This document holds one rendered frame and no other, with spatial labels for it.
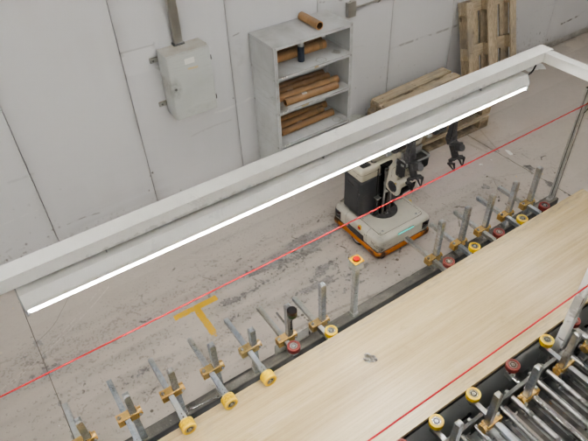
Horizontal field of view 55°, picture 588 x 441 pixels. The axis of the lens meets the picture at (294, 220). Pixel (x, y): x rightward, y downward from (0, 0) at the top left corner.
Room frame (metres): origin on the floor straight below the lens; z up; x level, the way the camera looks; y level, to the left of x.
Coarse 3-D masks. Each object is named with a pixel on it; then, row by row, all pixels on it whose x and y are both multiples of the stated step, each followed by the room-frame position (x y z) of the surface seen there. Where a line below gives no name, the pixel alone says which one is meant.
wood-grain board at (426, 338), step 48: (576, 192) 3.30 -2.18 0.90; (528, 240) 2.81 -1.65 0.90; (576, 240) 2.79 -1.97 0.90; (432, 288) 2.41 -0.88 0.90; (480, 288) 2.39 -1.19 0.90; (528, 288) 2.37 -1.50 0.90; (576, 288) 2.35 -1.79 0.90; (336, 336) 2.06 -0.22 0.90; (384, 336) 2.04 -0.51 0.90; (432, 336) 2.03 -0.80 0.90; (480, 336) 2.01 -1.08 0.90; (528, 336) 2.00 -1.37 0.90; (288, 384) 1.75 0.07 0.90; (336, 384) 1.73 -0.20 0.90; (384, 384) 1.72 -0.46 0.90; (432, 384) 1.70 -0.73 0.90; (192, 432) 1.48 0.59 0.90; (240, 432) 1.47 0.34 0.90; (288, 432) 1.46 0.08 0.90; (336, 432) 1.45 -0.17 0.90; (384, 432) 1.44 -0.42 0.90
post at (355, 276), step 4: (352, 272) 2.39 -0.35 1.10; (356, 272) 2.37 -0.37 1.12; (352, 276) 2.39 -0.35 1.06; (356, 276) 2.37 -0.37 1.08; (352, 280) 2.39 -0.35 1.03; (356, 280) 2.37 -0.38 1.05; (352, 284) 2.39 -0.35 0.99; (356, 284) 2.37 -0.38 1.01; (352, 288) 2.39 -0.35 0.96; (356, 288) 2.37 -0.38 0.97; (352, 292) 2.38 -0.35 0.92; (356, 292) 2.38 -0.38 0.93; (352, 296) 2.38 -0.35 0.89; (356, 296) 2.38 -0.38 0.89; (352, 300) 2.38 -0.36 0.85; (356, 300) 2.38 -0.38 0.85; (352, 304) 2.38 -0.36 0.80; (356, 304) 2.38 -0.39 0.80; (352, 308) 2.38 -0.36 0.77; (356, 308) 2.38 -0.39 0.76; (352, 312) 2.37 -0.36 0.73; (356, 312) 2.38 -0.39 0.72
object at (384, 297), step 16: (480, 240) 3.03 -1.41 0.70; (448, 256) 2.87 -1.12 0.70; (464, 256) 2.90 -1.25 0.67; (416, 272) 2.73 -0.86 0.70; (432, 272) 2.73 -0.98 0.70; (400, 288) 2.59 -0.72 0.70; (368, 304) 2.46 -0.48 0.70; (384, 304) 2.48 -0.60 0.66; (336, 320) 2.34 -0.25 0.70; (352, 320) 2.33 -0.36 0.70; (320, 336) 2.21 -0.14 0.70; (288, 352) 2.10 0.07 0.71; (304, 352) 2.13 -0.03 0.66; (272, 368) 2.00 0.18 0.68; (224, 384) 1.89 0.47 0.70; (240, 384) 1.89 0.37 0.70; (176, 416) 1.69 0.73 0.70; (192, 416) 1.70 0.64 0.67; (160, 432) 1.60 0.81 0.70
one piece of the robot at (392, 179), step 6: (420, 138) 3.77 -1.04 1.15; (402, 150) 3.68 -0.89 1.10; (396, 156) 3.73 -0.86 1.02; (390, 168) 3.74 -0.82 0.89; (408, 168) 3.73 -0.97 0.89; (390, 174) 3.73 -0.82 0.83; (408, 174) 3.74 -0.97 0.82; (390, 180) 3.72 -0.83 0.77; (396, 180) 3.68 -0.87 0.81; (402, 180) 3.68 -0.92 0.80; (414, 180) 3.72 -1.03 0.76; (390, 186) 3.71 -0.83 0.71; (396, 186) 3.66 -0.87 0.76; (402, 186) 3.66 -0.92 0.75; (414, 186) 3.75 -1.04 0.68; (396, 192) 3.65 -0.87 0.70
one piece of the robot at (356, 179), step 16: (368, 160) 3.97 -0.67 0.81; (384, 160) 3.96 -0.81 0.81; (352, 176) 3.92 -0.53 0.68; (368, 176) 3.84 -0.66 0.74; (384, 176) 3.88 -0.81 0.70; (352, 192) 3.89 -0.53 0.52; (368, 192) 3.84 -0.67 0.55; (352, 208) 3.89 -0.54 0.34; (368, 208) 3.85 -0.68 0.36; (384, 208) 3.90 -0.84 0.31
